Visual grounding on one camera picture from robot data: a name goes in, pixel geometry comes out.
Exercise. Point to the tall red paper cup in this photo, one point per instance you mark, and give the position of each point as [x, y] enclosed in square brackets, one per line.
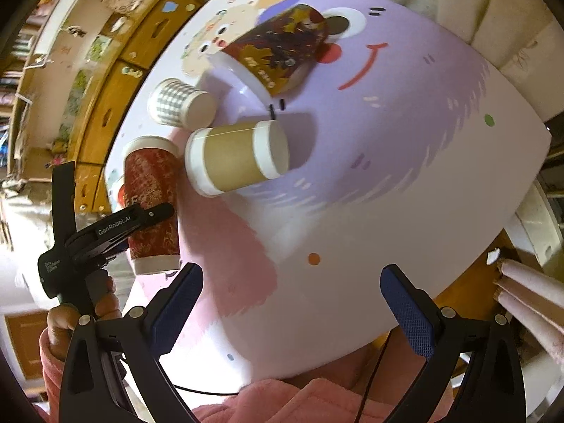
[151, 171]

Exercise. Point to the wooden bookshelf hutch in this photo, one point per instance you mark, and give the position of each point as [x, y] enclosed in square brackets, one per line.
[77, 46]

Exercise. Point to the pink fleece robe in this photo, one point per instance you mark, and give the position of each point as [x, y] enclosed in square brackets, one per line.
[272, 400]

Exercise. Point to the wooden desk with drawers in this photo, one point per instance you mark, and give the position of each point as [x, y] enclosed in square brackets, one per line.
[111, 90]

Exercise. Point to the cartoon printed table cover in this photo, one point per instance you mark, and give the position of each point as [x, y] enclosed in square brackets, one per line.
[406, 147]

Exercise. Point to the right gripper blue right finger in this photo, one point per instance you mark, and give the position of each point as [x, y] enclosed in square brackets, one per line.
[493, 386]

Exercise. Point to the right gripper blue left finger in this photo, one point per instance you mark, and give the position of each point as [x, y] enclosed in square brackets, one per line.
[92, 390]

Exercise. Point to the brown wooden door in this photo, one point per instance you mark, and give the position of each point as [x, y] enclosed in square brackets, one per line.
[24, 330]

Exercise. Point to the brown kraft paper cup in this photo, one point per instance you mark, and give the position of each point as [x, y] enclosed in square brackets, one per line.
[222, 159]

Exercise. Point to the metal rack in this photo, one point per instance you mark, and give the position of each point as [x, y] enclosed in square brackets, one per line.
[551, 179]

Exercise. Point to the grey checkered paper cup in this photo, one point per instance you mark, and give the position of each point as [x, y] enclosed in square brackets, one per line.
[176, 103]

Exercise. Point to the small red paper cup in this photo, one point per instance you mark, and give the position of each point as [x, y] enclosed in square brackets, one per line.
[119, 191]

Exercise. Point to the white lace covered cabinet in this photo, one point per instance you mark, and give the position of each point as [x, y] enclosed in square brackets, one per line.
[26, 233]

